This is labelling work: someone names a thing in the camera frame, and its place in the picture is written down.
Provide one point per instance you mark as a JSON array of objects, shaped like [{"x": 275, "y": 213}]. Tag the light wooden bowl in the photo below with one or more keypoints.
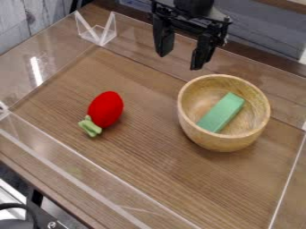
[{"x": 196, "y": 98}]

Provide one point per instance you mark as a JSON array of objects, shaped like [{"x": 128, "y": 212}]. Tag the red plush strawberry toy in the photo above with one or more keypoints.
[{"x": 103, "y": 113}]

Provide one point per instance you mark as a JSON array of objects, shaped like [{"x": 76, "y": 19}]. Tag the black table leg bracket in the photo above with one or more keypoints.
[{"x": 45, "y": 220}]

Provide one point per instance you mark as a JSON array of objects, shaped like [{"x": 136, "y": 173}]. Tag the clear acrylic tray wall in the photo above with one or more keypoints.
[{"x": 93, "y": 195}]

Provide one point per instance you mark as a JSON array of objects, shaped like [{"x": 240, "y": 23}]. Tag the clear acrylic corner bracket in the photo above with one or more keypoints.
[{"x": 96, "y": 34}]

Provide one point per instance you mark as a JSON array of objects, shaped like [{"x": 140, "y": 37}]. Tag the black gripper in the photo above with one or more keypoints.
[{"x": 188, "y": 15}]

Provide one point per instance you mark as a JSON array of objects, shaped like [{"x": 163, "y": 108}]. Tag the green rectangular block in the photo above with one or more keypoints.
[{"x": 222, "y": 113}]

